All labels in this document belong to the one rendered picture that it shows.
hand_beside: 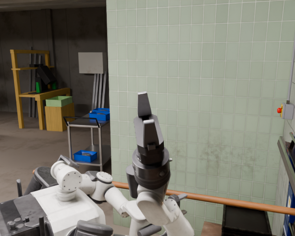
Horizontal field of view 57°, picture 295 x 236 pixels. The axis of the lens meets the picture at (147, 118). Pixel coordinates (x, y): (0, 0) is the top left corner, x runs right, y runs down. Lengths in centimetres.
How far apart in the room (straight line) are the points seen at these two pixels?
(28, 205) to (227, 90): 189
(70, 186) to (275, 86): 193
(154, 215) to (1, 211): 47
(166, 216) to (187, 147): 192
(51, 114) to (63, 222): 632
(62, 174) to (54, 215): 12
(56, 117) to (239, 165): 526
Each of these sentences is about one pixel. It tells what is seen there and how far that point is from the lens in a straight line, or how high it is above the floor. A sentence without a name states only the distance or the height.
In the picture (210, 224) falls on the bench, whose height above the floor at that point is 58.
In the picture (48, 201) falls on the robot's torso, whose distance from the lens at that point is 96.
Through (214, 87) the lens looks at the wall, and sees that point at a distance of 245.
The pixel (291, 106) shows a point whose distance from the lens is 212.
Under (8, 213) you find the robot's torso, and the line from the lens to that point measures 94.
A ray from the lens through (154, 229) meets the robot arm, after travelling 115.
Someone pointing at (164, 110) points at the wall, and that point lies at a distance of 257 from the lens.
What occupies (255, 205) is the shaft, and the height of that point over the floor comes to 120.
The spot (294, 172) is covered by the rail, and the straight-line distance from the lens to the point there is 113.
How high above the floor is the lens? 185
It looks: 13 degrees down
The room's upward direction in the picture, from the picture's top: straight up
